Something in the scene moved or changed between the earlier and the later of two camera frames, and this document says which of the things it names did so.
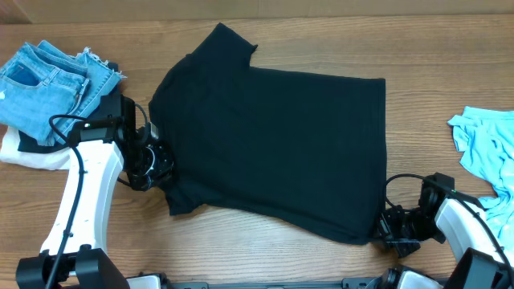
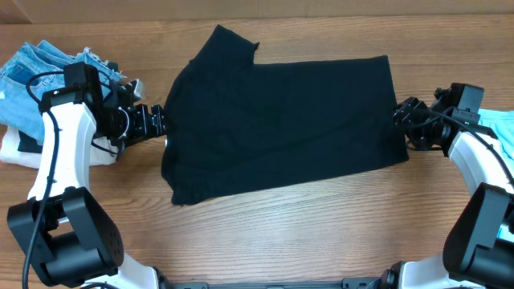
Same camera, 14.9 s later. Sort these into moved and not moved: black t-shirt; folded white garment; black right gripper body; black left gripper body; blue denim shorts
Moved: black left gripper body; black right gripper body; black t-shirt
Not moved: folded white garment; blue denim shorts
